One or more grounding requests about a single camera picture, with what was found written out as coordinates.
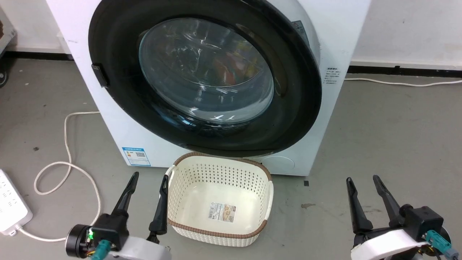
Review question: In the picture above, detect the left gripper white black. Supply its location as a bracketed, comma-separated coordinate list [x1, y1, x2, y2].
[65, 172, 172, 260]

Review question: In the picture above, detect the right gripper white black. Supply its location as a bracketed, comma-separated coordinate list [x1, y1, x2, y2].
[346, 175, 452, 260]

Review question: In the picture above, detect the white washing machine body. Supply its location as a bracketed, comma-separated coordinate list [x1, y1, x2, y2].
[46, 0, 372, 177]

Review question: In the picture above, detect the black round glass washer door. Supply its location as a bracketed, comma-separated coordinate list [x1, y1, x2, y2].
[88, 0, 323, 158]

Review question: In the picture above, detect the black door latch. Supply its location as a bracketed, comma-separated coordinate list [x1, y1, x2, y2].
[91, 64, 109, 88]

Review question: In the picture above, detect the grey sticker at door opening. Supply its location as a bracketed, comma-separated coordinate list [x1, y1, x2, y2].
[291, 20, 310, 44]

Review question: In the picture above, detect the white laundry basket brown rim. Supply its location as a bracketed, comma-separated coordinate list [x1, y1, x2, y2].
[166, 151, 274, 248]

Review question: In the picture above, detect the blue energy label sticker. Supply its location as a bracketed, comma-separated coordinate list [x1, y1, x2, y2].
[122, 147, 152, 167]

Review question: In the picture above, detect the teal connector at left gripper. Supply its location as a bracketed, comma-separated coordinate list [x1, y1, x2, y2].
[90, 240, 112, 260]

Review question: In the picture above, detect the teal connector at gripper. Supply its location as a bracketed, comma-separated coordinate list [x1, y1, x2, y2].
[424, 230, 459, 260]
[90, 240, 112, 260]

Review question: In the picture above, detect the teal connector at right gripper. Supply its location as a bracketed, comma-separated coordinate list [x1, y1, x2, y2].
[424, 230, 459, 260]

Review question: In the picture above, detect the paper label in basket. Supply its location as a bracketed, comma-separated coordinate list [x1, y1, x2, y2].
[208, 202, 237, 223]

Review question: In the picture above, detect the round white filter cover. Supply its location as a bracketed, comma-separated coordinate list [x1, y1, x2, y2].
[258, 155, 296, 173]

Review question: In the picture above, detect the white power strip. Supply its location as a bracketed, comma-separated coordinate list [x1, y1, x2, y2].
[0, 169, 33, 236]

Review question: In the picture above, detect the small printed text sticker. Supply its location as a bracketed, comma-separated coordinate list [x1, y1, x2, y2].
[323, 66, 342, 85]

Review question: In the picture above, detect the grey cart with wheel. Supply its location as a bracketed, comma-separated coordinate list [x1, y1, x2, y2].
[0, 6, 17, 88]

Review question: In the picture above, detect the white power strip cable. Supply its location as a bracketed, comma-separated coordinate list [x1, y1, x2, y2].
[16, 110, 102, 243]

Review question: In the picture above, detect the thin white floor cable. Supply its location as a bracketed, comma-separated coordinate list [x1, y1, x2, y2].
[344, 77, 462, 87]

